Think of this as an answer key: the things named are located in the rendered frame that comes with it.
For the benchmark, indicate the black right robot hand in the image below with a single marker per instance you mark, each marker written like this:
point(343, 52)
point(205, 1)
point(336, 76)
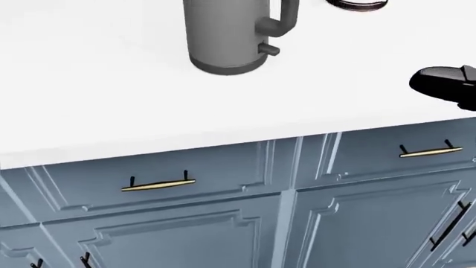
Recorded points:
point(442, 82)

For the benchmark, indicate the grey electric kettle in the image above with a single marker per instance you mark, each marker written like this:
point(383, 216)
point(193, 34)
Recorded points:
point(219, 36)

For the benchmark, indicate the blue panelled drawer front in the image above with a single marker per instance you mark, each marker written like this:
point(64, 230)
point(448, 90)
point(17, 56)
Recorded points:
point(394, 152)
point(156, 178)

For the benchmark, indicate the blue panelled cabinet door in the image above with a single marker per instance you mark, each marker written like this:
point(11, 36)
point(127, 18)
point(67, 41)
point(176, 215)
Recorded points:
point(372, 229)
point(167, 237)
point(26, 248)
point(459, 237)

